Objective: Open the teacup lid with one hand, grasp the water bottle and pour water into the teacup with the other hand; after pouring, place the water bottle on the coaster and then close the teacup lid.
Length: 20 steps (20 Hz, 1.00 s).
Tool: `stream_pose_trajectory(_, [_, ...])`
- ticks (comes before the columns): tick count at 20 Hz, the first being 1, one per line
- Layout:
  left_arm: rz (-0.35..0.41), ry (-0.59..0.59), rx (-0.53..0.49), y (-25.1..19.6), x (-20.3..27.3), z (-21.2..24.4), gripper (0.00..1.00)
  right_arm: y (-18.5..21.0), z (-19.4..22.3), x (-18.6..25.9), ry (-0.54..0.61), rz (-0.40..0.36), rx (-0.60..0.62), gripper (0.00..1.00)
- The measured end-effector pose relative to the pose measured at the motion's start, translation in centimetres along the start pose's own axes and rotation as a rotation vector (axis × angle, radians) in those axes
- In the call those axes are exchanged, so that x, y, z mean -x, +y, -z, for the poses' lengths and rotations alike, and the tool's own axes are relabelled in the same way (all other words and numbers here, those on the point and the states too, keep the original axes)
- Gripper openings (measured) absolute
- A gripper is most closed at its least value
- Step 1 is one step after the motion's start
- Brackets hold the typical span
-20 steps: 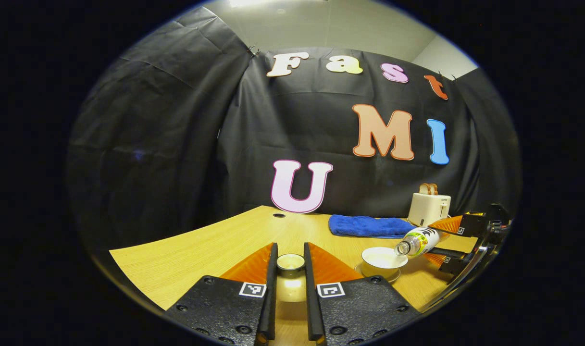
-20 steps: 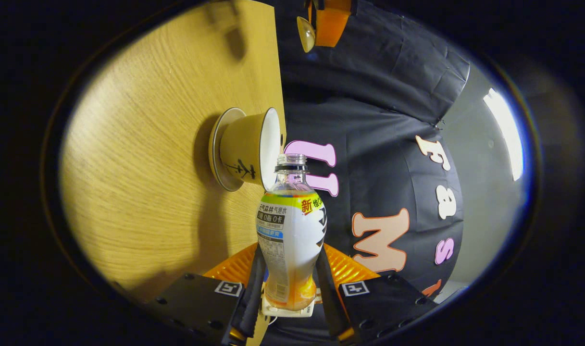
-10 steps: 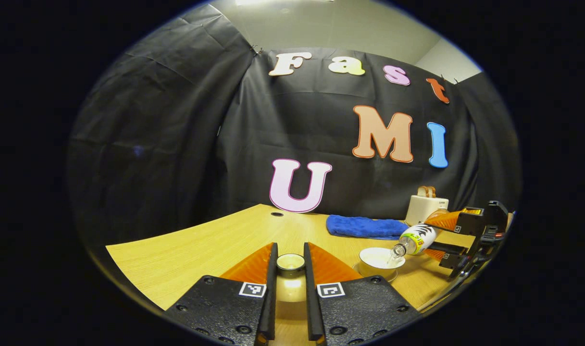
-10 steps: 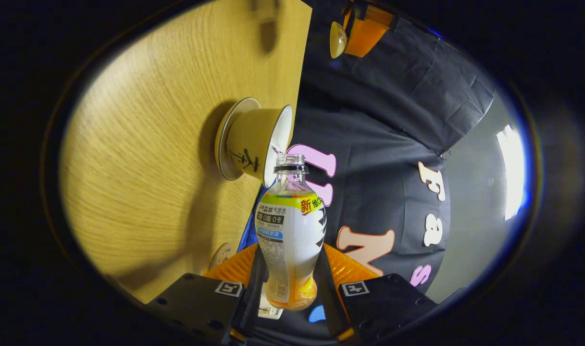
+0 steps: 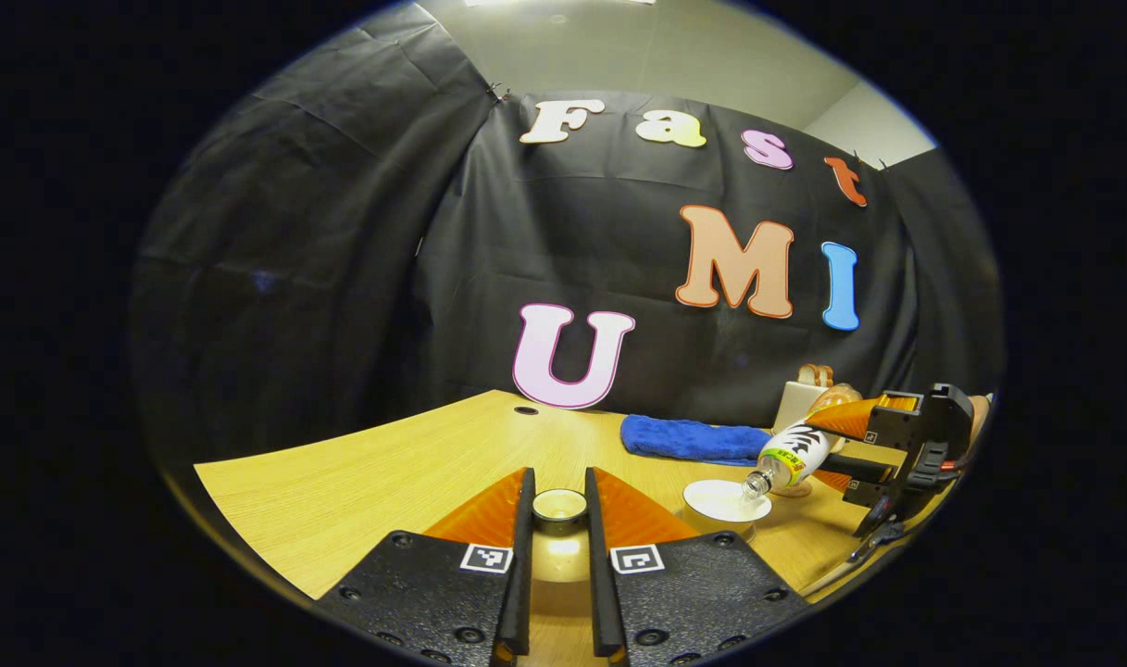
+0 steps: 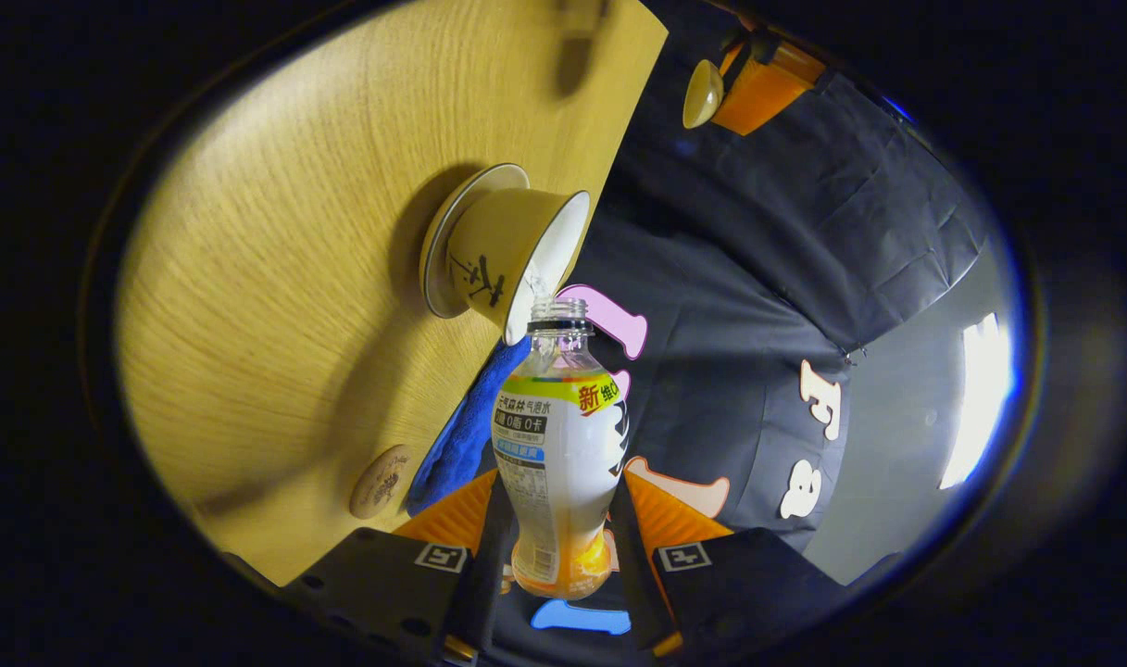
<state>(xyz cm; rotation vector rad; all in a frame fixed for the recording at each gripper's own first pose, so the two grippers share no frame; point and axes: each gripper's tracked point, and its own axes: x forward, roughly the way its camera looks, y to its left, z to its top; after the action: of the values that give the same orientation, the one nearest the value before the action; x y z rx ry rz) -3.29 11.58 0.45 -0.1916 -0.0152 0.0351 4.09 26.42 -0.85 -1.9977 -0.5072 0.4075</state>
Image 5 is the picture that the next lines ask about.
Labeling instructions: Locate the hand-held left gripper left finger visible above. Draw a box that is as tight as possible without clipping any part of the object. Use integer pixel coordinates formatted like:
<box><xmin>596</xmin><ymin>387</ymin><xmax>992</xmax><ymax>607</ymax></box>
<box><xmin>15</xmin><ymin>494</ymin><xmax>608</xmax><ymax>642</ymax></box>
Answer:
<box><xmin>315</xmin><ymin>467</ymin><xmax>538</xmax><ymax>667</ymax></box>

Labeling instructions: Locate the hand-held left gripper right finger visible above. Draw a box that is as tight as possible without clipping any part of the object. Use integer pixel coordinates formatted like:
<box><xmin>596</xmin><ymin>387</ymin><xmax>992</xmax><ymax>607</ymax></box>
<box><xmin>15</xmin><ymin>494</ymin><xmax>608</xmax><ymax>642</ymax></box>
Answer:
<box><xmin>584</xmin><ymin>466</ymin><xmax>809</xmax><ymax>667</ymax></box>

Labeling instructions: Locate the clear plastic water bottle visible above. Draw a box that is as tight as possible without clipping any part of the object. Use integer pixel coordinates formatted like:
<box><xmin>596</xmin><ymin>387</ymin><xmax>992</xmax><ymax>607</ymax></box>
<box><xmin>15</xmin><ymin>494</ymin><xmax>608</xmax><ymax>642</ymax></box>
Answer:
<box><xmin>742</xmin><ymin>383</ymin><xmax>865</xmax><ymax>498</ymax></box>

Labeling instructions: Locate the white toaster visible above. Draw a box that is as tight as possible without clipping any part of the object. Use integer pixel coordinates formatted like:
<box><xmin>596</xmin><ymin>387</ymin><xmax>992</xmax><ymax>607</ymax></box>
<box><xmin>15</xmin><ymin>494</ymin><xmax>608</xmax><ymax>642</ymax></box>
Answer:
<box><xmin>771</xmin><ymin>380</ymin><xmax>831</xmax><ymax>436</ymax></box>

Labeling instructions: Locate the blue towel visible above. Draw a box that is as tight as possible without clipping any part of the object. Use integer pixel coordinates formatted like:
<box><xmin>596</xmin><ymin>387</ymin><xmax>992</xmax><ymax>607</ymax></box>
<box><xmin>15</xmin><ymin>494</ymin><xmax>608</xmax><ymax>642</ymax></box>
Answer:
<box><xmin>620</xmin><ymin>414</ymin><xmax>773</xmax><ymax>466</ymax></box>

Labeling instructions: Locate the black backdrop cloth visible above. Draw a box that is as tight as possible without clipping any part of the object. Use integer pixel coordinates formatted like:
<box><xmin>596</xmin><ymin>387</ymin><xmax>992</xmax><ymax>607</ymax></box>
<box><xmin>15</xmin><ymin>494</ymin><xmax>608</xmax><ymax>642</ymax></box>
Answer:
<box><xmin>130</xmin><ymin>0</ymin><xmax>1004</xmax><ymax>501</ymax></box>

